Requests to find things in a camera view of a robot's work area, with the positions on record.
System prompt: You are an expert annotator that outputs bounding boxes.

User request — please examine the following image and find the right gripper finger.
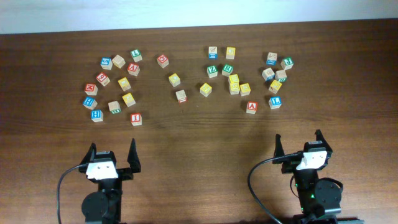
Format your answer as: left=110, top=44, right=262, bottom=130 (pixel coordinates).
left=315, top=129, right=326, bottom=144
left=274, top=134, right=285, bottom=157

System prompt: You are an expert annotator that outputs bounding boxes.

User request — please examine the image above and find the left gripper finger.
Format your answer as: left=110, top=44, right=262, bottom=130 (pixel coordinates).
left=80, top=143, right=96, bottom=165
left=127, top=138, right=141, bottom=173

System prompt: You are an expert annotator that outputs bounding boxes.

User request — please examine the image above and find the red I block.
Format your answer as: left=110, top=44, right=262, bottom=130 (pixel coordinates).
left=130, top=113, right=142, bottom=126

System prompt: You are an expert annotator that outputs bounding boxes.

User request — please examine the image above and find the yellow C block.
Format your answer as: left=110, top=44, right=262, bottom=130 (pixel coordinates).
left=169, top=73, right=181, bottom=87

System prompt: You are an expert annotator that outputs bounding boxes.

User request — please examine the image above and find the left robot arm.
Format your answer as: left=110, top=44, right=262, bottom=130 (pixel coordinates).
left=78, top=139, right=141, bottom=224

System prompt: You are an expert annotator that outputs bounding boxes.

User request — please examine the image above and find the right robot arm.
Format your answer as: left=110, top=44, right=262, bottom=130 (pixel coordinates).
left=273, top=129, right=343, bottom=223

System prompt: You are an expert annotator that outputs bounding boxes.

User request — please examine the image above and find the blue H block lower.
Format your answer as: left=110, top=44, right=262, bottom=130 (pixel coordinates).
left=91, top=110, right=104, bottom=123

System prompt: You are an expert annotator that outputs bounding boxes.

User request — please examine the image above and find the blue h block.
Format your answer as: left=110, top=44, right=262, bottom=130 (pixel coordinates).
left=91, top=110, right=104, bottom=123
left=83, top=96, right=98, bottom=110

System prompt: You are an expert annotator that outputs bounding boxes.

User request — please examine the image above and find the blue L block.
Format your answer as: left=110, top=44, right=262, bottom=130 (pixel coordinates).
left=269, top=96, right=282, bottom=110

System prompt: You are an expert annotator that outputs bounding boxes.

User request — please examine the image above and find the red A block right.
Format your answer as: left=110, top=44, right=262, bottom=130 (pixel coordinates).
left=246, top=101, right=258, bottom=114

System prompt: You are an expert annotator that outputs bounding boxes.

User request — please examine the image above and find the red a block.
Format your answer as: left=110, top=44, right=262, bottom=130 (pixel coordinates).
left=246, top=101, right=258, bottom=114
left=127, top=63, right=140, bottom=76

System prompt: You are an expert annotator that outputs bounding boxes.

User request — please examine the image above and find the blue H block upper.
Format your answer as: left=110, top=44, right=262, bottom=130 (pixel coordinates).
left=83, top=96, right=98, bottom=110

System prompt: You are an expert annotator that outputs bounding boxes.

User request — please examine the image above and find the yellow block left lower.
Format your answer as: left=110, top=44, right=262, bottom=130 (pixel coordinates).
left=122, top=93, right=136, bottom=107

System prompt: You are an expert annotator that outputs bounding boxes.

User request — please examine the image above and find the yellow tilted block right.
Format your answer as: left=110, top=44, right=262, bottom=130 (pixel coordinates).
left=269, top=80, right=282, bottom=94

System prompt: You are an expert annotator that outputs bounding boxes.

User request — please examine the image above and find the red M block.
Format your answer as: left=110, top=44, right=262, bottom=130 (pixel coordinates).
left=84, top=83, right=98, bottom=96

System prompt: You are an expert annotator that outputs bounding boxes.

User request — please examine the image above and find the yellow block cluster right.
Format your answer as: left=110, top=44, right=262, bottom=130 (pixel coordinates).
left=239, top=83, right=251, bottom=96

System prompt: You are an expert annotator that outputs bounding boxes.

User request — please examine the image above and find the yellow block cluster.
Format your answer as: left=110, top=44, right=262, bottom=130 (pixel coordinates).
left=229, top=83, right=240, bottom=95
left=239, top=83, right=251, bottom=96
left=228, top=74, right=239, bottom=84

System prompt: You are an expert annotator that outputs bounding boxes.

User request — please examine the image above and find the wooden block green R side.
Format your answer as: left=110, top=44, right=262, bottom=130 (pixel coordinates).
left=275, top=70, right=287, bottom=83

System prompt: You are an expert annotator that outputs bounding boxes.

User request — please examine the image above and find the yellow block left upper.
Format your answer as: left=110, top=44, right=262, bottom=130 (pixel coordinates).
left=118, top=77, right=131, bottom=91

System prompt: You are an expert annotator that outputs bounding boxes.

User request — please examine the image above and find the wooden block blue corner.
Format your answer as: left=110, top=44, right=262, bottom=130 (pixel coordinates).
left=262, top=68, right=275, bottom=82

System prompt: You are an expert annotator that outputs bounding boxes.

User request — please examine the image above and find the green J block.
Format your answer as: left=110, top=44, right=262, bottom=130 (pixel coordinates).
left=280, top=57, right=294, bottom=70

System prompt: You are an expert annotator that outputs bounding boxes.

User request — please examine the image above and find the wooden block red side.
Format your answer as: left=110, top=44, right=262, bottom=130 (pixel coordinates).
left=175, top=90, right=187, bottom=103

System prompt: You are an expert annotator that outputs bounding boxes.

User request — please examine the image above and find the red 9 block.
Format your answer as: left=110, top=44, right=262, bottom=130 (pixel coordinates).
left=96, top=72, right=110, bottom=86

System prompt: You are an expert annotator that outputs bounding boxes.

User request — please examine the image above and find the yellow block cluster lower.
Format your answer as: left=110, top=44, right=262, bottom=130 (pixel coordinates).
left=229, top=83, right=240, bottom=95

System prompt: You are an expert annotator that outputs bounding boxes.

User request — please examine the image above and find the yellow block cluster upper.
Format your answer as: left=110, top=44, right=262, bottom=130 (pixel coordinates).
left=228, top=74, right=239, bottom=84

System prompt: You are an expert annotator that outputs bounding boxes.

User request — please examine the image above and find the red A block left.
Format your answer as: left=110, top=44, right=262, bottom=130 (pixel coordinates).
left=127, top=63, right=140, bottom=76

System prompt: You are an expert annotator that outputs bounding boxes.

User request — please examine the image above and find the wooden block blue X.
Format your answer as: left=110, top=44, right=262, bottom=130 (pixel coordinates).
left=266, top=52, right=277, bottom=65

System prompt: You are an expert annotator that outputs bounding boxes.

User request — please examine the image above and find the blue 5 block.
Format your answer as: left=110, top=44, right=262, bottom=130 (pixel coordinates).
left=100, top=57, right=113, bottom=70

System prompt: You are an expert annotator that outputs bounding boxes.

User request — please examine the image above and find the yellow block centre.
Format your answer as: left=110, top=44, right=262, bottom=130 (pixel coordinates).
left=200, top=83, right=212, bottom=97

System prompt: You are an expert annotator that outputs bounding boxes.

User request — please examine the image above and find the plain wooden block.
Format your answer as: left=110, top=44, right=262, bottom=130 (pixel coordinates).
left=112, top=55, right=126, bottom=68

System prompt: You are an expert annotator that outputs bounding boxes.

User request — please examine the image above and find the red round symbol block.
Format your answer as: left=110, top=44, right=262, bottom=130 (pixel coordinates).
left=157, top=54, right=169, bottom=68

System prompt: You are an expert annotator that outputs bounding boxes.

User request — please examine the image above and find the green Z block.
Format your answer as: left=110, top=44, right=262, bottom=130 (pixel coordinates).
left=206, top=65, right=218, bottom=78

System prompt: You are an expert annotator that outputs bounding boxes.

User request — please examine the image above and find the green L block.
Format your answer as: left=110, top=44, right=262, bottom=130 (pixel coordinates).
left=131, top=49, right=142, bottom=62

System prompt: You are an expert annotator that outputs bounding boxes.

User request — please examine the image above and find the wooden block blue side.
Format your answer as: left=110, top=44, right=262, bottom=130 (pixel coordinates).
left=208, top=46, right=218, bottom=59

